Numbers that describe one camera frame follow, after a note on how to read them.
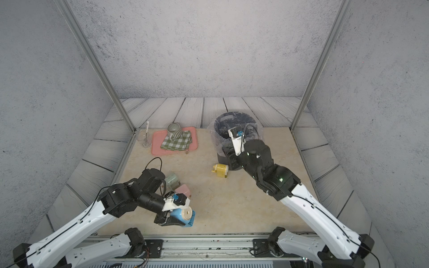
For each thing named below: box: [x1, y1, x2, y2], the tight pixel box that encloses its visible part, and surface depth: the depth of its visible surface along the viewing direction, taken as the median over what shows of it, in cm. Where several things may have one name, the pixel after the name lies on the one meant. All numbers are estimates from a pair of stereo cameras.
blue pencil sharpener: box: [169, 206, 196, 228], surface depth 59 cm
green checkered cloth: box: [160, 130, 193, 152], surface depth 113 cm
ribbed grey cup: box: [167, 122, 183, 142], surface depth 113 cm
